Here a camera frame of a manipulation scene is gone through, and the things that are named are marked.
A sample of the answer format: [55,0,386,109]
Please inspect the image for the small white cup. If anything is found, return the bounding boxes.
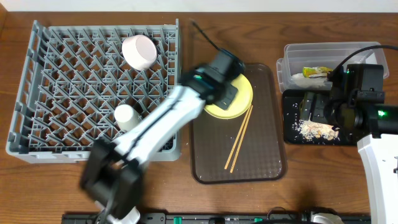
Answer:
[114,104,141,132]

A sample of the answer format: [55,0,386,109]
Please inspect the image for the right wooden chopstick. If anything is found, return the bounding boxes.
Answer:
[229,105,253,174]

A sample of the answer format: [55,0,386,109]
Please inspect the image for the grey plastic dishwasher rack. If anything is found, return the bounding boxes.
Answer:
[6,22,181,164]

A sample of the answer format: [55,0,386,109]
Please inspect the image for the wooden chopstick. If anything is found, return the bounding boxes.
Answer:
[224,105,253,174]
[229,105,253,174]

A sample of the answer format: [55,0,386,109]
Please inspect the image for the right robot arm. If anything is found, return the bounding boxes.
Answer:
[300,63,397,223]

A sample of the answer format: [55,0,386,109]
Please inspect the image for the green snack wrapper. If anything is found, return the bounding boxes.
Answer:
[302,67,333,78]

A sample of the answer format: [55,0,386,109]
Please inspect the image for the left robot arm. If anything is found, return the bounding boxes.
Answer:
[80,49,245,223]

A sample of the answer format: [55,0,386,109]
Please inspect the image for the clear plastic waste bin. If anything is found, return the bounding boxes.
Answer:
[276,42,380,92]

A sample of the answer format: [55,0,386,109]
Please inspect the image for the white paper napkin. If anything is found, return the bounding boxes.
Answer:
[292,73,332,90]

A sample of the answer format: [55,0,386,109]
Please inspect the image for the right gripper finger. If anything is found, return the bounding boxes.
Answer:
[310,92,329,123]
[299,92,313,121]

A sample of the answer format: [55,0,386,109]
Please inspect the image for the pink white bowl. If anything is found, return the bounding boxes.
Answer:
[122,35,157,71]

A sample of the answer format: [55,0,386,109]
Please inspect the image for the rice food scraps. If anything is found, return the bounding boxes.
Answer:
[292,119,339,141]

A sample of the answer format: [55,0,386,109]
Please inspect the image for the yellow round plate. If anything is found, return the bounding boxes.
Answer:
[205,74,253,119]

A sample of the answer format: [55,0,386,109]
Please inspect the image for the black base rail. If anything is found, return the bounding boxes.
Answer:
[60,212,373,224]

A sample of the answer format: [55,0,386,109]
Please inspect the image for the brown plastic serving tray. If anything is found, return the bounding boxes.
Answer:
[190,63,287,184]

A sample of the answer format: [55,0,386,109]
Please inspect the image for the black rectangular tray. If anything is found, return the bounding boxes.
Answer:
[282,90,365,146]

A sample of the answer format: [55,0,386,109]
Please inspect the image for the left wooden chopstick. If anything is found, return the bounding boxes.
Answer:
[224,105,253,174]

